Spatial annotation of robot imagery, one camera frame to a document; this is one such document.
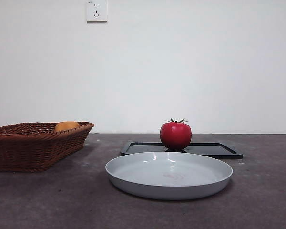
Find red toy tomato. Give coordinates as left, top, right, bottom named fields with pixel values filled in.
left=160, top=118, right=193, bottom=151

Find grey round plate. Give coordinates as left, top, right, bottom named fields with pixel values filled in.
left=105, top=151, right=234, bottom=200

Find orange-yellow round toy food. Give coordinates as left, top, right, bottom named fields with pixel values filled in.
left=54, top=121, right=81, bottom=132

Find black rectangular tray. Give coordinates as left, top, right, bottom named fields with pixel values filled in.
left=120, top=141, right=244, bottom=160

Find brown wicker basket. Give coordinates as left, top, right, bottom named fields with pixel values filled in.
left=0, top=121, right=95, bottom=172

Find white wall socket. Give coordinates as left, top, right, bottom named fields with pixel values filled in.
left=86, top=0, right=108, bottom=23

